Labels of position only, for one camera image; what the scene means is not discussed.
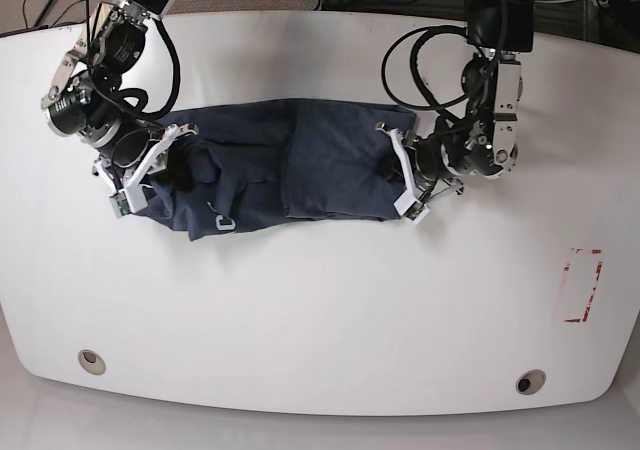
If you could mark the dark blue t-shirt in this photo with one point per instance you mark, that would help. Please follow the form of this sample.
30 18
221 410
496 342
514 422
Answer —
257 165

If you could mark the right table cable grommet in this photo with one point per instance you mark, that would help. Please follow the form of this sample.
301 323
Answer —
530 382

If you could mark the red tape rectangle marking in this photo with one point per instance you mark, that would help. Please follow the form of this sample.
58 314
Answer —
579 283

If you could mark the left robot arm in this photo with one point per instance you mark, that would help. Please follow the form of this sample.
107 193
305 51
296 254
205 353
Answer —
475 133

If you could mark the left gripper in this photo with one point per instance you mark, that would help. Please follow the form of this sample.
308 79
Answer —
416 164

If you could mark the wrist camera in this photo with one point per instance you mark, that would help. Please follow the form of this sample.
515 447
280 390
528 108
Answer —
127 201
410 207

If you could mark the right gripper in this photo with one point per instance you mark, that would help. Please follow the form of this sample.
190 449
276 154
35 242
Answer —
129 148

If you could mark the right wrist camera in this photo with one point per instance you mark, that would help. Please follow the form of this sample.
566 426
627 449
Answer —
127 201

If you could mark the table cable grommet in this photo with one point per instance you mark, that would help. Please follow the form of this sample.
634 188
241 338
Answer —
91 362
530 382

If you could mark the left table cable grommet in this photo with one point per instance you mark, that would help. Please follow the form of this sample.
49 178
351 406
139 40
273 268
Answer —
91 362

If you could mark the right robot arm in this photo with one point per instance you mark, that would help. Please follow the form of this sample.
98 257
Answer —
86 97

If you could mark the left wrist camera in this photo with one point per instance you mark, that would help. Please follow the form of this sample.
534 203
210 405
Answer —
410 207

